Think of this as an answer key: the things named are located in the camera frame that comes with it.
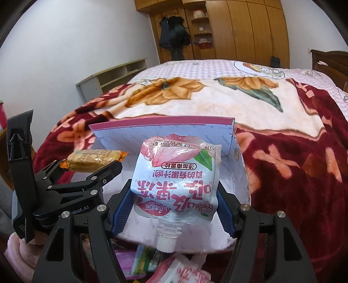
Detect green pea snack packet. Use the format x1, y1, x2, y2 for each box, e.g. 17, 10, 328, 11
132, 245, 164, 278

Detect grey shelf unit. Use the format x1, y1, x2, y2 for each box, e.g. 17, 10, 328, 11
75, 58, 149, 104

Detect red floral blanket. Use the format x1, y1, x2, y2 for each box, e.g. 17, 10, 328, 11
33, 76, 348, 283

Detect wooden wardrobe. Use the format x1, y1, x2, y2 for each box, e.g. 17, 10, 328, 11
134, 0, 290, 68

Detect red box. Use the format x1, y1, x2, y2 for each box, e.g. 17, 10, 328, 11
0, 99, 8, 129

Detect pink checkered bed sheet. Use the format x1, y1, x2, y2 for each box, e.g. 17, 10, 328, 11
128, 59, 348, 115

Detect pink cardboard box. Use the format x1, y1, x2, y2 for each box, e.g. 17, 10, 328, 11
88, 117, 252, 247

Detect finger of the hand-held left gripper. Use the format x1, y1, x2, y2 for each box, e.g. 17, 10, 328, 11
46, 160, 123, 203
34, 161, 72, 188

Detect golden cracker packet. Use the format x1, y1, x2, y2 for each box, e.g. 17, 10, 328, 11
60, 149, 128, 172

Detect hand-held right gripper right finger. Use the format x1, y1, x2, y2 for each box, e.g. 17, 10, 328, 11
216, 185, 318, 283

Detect red white basin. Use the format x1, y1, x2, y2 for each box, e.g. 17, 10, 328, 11
194, 38, 213, 50

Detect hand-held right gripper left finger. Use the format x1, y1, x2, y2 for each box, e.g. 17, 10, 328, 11
34, 178, 134, 283

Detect dark hanging jackets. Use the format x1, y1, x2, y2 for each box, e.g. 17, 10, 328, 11
158, 16, 191, 62

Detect wooden headboard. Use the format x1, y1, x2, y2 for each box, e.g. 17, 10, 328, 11
310, 49, 348, 93

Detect white pink jelly pouch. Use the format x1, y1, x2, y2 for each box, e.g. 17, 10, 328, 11
130, 133, 221, 252
148, 254, 212, 283

